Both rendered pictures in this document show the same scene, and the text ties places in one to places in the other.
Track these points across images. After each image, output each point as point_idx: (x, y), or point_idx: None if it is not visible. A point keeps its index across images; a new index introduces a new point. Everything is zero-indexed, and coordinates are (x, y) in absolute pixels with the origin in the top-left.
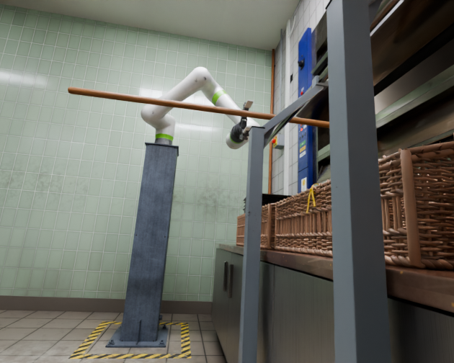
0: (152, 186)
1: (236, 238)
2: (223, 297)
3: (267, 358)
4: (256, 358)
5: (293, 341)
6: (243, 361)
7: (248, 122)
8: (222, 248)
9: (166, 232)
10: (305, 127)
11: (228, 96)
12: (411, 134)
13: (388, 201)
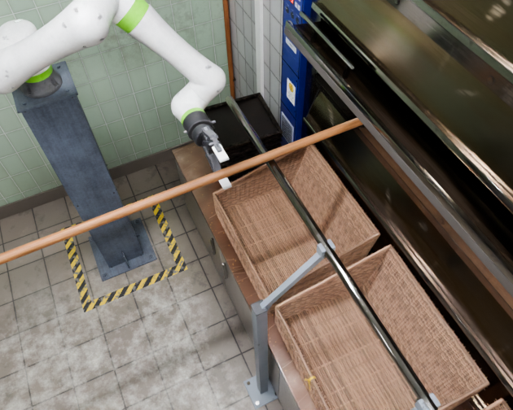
0: (67, 157)
1: (215, 209)
2: (209, 242)
3: (275, 377)
4: (267, 372)
5: (294, 408)
6: (260, 376)
7: (204, 81)
8: (195, 200)
9: (112, 189)
10: (297, 8)
11: (150, 19)
12: (412, 224)
13: (373, 262)
